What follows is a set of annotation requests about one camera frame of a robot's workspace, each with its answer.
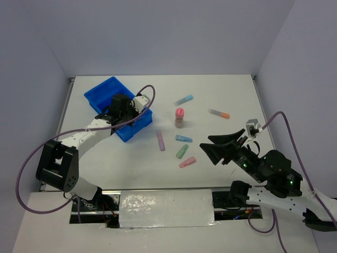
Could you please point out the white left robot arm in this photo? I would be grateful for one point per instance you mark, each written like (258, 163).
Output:
(59, 161)

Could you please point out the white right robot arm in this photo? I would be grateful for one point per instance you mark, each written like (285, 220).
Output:
(284, 188)

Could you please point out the green highlighter pen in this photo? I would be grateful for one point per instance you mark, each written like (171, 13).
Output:
(182, 151)

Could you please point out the pink highlighter pen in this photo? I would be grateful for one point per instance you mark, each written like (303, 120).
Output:
(187, 162)

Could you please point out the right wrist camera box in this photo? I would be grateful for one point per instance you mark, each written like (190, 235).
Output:
(253, 128)

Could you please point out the purple highlighter pen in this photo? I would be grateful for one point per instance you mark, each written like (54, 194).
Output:
(160, 140)

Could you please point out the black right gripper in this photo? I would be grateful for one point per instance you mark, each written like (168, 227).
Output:
(214, 151)

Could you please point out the blue mini stapler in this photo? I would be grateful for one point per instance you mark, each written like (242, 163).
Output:
(183, 139)

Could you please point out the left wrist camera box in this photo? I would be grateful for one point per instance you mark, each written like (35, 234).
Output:
(140, 102)

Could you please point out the orange-capped grey marker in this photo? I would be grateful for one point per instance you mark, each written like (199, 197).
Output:
(219, 113)

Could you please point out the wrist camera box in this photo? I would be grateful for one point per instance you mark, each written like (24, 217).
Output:
(253, 128)
(140, 102)

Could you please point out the blue divided plastic bin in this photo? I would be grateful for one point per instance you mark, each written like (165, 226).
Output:
(100, 97)

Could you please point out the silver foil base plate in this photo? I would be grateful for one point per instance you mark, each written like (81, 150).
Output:
(166, 208)

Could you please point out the blue-capped grey marker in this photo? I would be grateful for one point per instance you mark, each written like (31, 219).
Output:
(183, 100)

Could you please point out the right aluminium table rail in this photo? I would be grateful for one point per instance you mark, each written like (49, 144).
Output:
(267, 130)

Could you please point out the pink-capped eraser jar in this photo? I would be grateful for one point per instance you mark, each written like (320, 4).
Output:
(179, 117)

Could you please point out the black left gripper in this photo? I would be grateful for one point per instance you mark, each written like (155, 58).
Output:
(131, 105)

